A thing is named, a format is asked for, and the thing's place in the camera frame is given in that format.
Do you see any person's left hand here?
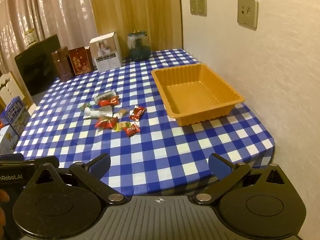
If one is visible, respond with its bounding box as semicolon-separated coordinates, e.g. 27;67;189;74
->
0;189;11;233

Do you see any orange plastic tray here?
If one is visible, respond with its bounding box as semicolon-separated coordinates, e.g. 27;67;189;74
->
151;64;245;127

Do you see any blue white checkered tablecloth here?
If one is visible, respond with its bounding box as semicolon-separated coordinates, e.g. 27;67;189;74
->
14;49;276;197

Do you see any pink curtain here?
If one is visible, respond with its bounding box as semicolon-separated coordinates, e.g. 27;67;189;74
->
0;0;98;80

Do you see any beige wall socket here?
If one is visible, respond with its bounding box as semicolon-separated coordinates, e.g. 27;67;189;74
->
237;0;259;29

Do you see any glass jar with dark contents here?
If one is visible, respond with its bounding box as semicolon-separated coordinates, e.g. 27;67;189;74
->
127;30;152;62

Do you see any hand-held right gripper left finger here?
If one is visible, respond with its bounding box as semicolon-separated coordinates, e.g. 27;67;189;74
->
32;153;127;205

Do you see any yellow green candy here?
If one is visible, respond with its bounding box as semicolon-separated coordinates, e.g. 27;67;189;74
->
112;121;132;132

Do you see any red candy packet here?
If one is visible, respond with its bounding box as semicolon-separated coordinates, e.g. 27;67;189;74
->
97;96;120;107
124;124;141;137
129;105;146;122
95;116;118;129

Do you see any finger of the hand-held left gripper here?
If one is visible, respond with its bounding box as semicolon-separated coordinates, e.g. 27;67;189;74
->
24;155;60;168
0;154;25;162

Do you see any yellow curtain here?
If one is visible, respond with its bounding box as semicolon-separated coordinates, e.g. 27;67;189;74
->
89;0;184;59

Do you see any small white box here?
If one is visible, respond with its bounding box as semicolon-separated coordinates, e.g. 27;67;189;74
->
0;125;19;155

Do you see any white wooden chair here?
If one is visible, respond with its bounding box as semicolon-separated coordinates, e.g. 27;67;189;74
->
0;71;34;110

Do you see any blue milk carton box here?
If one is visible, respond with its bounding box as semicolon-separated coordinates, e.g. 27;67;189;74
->
0;96;30;137

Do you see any small jar with lid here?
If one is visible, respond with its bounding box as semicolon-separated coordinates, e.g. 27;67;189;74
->
24;27;38;47

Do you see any red tin box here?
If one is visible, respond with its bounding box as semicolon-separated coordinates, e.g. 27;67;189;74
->
68;46;94;76

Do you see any white cardboard box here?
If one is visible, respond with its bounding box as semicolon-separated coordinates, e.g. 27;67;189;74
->
89;32;123;73

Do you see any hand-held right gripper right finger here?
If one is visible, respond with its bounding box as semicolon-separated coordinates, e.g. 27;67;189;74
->
192;153;288;204

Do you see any black flat board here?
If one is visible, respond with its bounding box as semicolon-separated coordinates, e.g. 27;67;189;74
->
14;34;62;96

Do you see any dark snack bar packet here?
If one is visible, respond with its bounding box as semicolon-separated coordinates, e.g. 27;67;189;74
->
94;90;118;103

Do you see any silver foil packet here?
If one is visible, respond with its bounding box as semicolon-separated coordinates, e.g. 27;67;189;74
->
83;105;113;120

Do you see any brown cylindrical canister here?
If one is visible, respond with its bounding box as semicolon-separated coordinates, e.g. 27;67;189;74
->
51;46;75;82

